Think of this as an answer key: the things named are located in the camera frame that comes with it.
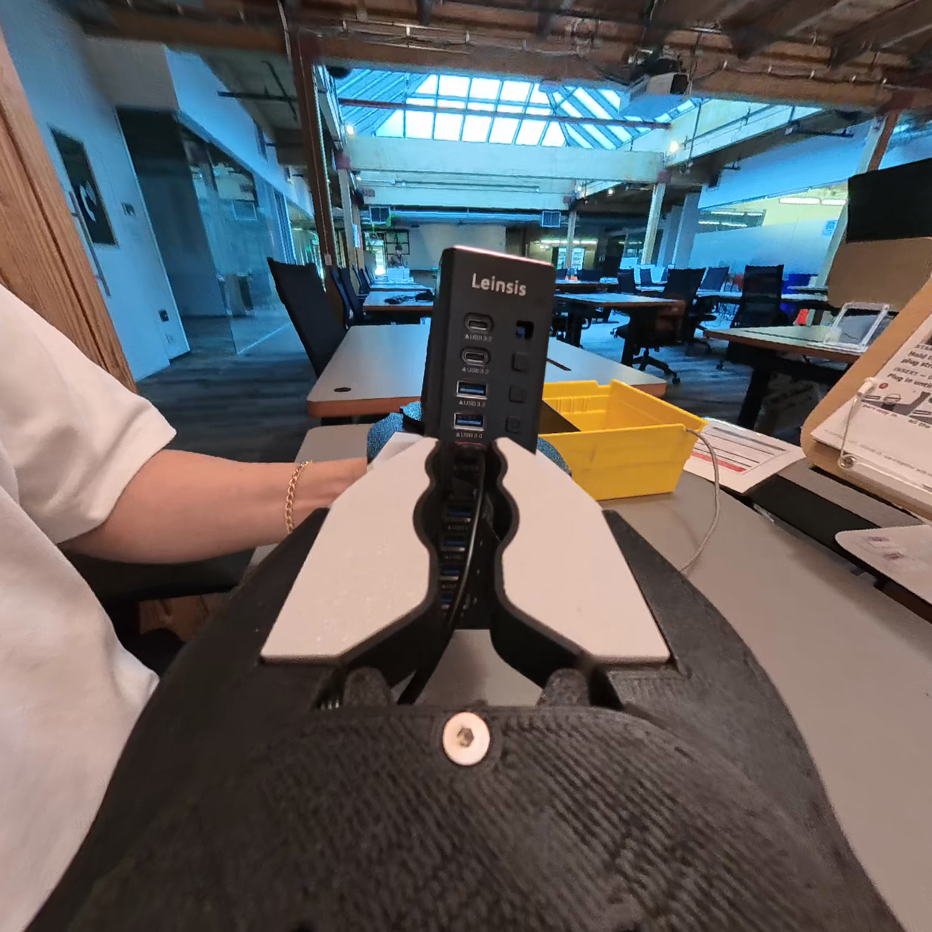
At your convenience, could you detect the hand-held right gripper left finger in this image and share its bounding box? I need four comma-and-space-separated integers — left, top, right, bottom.
260, 434, 447, 668

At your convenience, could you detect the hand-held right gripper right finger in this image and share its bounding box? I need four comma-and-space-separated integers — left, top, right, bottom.
487, 434, 672, 668

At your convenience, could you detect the yellow plastic bin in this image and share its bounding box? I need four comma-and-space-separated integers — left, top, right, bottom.
539, 379, 709, 502

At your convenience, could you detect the red black usb cable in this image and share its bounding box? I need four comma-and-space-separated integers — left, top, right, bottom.
398, 452, 490, 703

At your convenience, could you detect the black usb hub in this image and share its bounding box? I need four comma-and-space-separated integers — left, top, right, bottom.
420, 245, 557, 616

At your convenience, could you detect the black high-back chair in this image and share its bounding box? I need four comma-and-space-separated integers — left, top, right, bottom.
267, 258, 353, 380

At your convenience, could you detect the black mesh office chair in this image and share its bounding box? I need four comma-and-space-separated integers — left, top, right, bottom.
615, 268, 697, 383
726, 264, 787, 330

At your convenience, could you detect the printed paper sheet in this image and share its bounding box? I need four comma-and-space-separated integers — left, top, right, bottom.
682, 418, 806, 498

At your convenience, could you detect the person in white shirt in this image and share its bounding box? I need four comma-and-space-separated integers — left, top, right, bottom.
0, 284, 180, 932

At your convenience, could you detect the illustrated instruction board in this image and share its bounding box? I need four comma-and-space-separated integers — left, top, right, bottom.
801, 274, 932, 521

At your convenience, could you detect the wooden panel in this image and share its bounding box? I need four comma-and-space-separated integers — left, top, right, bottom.
0, 30, 136, 390

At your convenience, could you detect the gold chain bracelet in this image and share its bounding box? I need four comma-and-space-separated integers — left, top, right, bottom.
283, 461, 316, 537

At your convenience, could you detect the grey braided cable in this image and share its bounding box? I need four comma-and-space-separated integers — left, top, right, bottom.
675, 427, 726, 578

